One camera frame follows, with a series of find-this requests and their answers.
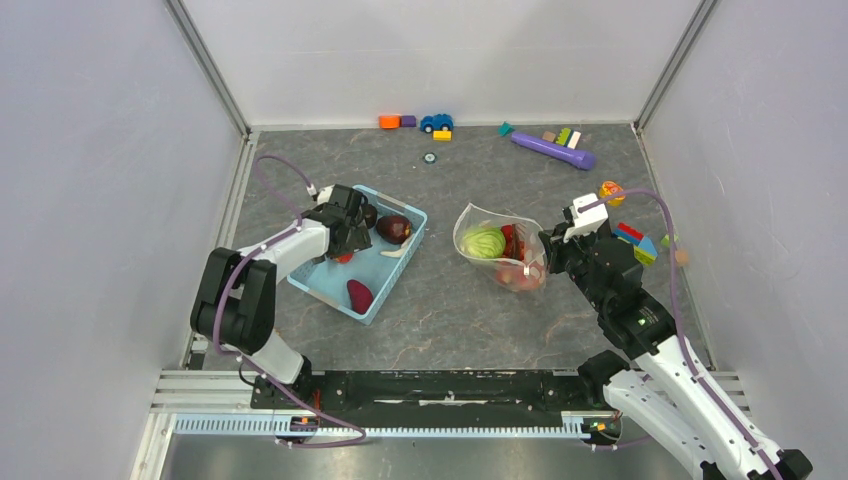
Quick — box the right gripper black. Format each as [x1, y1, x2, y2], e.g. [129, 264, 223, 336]
[539, 220, 609, 312]

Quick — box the red pomegranate toy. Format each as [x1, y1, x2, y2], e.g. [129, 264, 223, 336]
[335, 253, 354, 264]

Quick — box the dark red apple toy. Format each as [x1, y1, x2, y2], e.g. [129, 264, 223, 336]
[375, 215, 412, 245]

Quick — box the clear polka dot zip bag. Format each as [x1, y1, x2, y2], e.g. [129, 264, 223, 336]
[453, 203, 547, 292]

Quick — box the green cabbage toy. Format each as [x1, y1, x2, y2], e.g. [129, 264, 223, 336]
[460, 226, 506, 260]

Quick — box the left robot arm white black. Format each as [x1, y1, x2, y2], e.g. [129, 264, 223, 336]
[189, 185, 371, 408]

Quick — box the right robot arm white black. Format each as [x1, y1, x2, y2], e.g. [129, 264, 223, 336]
[539, 223, 813, 479]

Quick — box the dark plum toy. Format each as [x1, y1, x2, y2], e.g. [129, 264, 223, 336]
[363, 204, 379, 229]

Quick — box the multicolour duplo stack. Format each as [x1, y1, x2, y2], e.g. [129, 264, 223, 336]
[612, 222, 658, 266]

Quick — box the light blue plastic basket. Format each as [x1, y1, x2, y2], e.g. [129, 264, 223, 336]
[286, 185, 428, 325]

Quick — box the white garlic toy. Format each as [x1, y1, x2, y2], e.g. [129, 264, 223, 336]
[380, 234, 414, 258]

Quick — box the magenta fruit toy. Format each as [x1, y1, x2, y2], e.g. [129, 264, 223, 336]
[346, 279, 374, 315]

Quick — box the yellow butterfly duplo block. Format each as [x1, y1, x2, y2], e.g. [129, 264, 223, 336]
[598, 181, 626, 207]

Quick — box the purple toy flashlight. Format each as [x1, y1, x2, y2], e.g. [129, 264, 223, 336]
[510, 131, 597, 171]

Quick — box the orange block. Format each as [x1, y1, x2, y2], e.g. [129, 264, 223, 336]
[378, 115, 402, 130]

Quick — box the white block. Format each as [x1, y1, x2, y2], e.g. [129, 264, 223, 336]
[566, 130, 582, 149]

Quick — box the green lego block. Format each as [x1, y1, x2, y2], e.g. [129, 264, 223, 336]
[555, 127, 573, 146]

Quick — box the blue toy car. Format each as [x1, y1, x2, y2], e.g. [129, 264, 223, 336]
[419, 113, 454, 134]

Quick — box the teal block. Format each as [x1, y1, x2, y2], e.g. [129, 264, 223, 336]
[498, 122, 514, 137]

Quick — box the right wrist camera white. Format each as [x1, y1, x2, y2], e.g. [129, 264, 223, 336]
[563, 193, 609, 241]

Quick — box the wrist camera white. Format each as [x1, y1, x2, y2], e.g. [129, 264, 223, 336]
[307, 185, 334, 205]
[563, 193, 609, 241]

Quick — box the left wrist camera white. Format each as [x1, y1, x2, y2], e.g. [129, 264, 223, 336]
[307, 185, 334, 205]

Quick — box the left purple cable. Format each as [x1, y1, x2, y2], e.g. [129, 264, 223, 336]
[211, 154, 367, 449]

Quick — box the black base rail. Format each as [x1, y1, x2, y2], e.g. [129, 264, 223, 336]
[250, 370, 621, 430]

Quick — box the white slotted cable duct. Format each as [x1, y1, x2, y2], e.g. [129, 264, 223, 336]
[173, 413, 586, 439]

